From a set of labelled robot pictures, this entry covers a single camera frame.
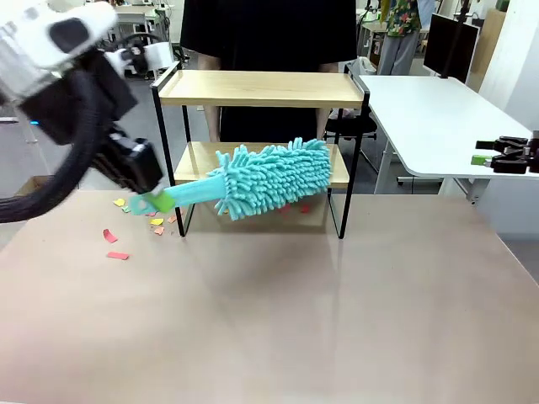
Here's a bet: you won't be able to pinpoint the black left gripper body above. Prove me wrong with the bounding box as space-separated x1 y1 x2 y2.
94 125 164 195

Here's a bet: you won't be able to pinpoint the white plastic bag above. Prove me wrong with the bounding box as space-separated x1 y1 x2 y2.
349 56 374 77

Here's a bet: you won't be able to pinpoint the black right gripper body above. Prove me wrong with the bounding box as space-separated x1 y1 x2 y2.
528 129 539 174

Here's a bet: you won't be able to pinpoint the brown cardboard box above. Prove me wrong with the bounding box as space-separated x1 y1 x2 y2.
15 175 52 199

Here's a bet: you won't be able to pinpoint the person right forearm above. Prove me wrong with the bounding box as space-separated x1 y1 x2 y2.
196 53 222 143

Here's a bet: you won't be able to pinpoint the brown cardboard board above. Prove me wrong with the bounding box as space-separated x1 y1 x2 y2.
471 8 510 92

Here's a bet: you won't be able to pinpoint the two-tier wood metal shelf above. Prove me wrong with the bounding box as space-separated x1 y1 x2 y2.
150 61 371 240

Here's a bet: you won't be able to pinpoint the black office chair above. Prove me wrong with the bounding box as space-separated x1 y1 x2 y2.
323 112 378 143

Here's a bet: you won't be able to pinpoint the person in floral shirt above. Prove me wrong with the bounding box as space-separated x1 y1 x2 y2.
376 0 435 77

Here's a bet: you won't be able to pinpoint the black stand pole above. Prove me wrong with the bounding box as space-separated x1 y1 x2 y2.
440 0 472 81

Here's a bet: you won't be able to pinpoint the white desk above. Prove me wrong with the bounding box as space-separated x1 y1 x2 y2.
357 74 539 203

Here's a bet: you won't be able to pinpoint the black computer monitor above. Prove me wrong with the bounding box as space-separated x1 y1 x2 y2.
423 12 481 84

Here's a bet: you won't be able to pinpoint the person in black shirt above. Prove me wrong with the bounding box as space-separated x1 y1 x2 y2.
179 0 359 144

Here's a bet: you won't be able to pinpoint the teal microfiber duster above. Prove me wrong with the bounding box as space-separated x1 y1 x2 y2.
127 136 333 222

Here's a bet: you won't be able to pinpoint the black corrugated cable hose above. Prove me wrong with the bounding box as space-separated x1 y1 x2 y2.
0 69 117 224

